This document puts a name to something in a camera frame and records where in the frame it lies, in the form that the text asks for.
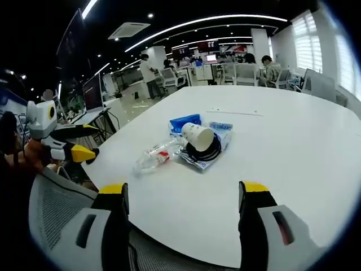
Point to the clear plastic bottle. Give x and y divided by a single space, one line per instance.
153 159

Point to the white and blue plastic packet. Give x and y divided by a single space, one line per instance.
225 132

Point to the white side desk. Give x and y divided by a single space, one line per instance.
90 113

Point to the person's left hand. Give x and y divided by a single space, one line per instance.
36 153

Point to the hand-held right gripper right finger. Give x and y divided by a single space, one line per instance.
262 242

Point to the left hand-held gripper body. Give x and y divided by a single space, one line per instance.
42 118

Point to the grey mesh office chair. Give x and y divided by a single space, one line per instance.
53 203

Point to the ceiling air conditioner unit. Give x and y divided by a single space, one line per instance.
128 30

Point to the dark computer monitor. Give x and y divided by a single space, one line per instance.
92 94

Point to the blue plastic bag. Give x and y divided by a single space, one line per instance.
180 122

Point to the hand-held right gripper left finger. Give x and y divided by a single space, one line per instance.
96 240

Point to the white paper cup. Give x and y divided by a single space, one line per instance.
197 135

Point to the white table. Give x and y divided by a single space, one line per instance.
282 158

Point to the white window blinds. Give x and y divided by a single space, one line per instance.
307 42

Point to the white office chair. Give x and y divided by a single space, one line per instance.
170 77
245 74
318 86

